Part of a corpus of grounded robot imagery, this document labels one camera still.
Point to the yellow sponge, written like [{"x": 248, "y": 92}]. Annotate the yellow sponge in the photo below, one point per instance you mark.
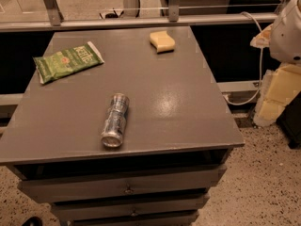
[{"x": 162, "y": 41}]

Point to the bottom grey drawer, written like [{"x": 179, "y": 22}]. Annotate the bottom grey drawer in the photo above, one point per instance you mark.
[{"x": 179, "y": 218}]

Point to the middle grey drawer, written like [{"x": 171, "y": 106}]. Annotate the middle grey drawer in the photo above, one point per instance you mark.
[{"x": 131, "y": 208}]

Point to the top grey drawer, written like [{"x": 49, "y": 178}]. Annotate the top grey drawer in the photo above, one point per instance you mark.
[{"x": 122, "y": 184}]

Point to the silver redbull can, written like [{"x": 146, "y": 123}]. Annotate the silver redbull can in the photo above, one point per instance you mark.
[{"x": 114, "y": 125}]

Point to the grey drawer cabinet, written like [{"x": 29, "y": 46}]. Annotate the grey drawer cabinet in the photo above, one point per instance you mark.
[{"x": 136, "y": 141}]

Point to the metal window rail frame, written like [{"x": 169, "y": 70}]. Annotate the metal window rail frame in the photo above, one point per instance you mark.
[{"x": 59, "y": 15}]

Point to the green Kettle chips bag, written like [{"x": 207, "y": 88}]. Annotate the green Kettle chips bag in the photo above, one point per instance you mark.
[{"x": 67, "y": 62}]

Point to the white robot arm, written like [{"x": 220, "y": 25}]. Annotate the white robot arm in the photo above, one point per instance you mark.
[{"x": 285, "y": 38}]

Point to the grey drawer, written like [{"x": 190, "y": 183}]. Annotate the grey drawer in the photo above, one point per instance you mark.
[
  {"x": 179, "y": 218},
  {"x": 131, "y": 208},
  {"x": 122, "y": 184}
]

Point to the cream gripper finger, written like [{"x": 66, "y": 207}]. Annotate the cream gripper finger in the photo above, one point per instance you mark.
[
  {"x": 278, "y": 89},
  {"x": 262, "y": 40}
]

